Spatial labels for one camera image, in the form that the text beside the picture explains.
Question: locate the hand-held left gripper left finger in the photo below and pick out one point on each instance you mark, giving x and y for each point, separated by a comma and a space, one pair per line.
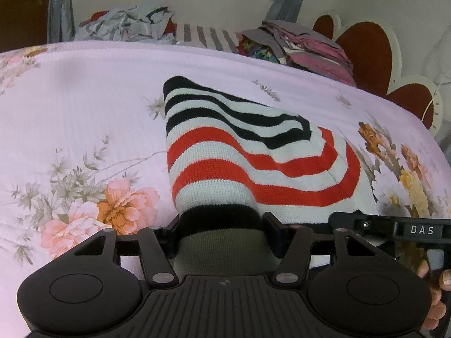
169, 234

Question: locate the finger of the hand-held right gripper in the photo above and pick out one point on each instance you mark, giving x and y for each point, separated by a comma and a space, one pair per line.
341, 219

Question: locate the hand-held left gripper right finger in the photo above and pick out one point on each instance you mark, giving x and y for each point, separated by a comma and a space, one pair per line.
278, 236

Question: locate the red black white striped sweater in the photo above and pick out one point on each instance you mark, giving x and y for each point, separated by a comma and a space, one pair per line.
253, 158

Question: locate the stack of folded pink clothes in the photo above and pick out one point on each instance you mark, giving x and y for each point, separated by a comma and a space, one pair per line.
310, 47

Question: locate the pile of grey clothes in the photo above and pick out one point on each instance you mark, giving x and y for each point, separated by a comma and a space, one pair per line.
130, 23

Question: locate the person's right hand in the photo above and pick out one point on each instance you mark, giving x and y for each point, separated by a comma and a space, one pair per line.
440, 287

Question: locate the pink floral bedsheet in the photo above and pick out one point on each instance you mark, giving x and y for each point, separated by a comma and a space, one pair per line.
88, 119

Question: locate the brown white scalloped headboard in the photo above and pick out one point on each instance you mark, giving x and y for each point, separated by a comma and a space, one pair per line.
366, 52

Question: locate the grey white striped cloth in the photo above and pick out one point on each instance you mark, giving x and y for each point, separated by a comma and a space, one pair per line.
208, 38

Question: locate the brown wooden door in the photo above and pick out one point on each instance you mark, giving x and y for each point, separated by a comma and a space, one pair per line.
21, 10

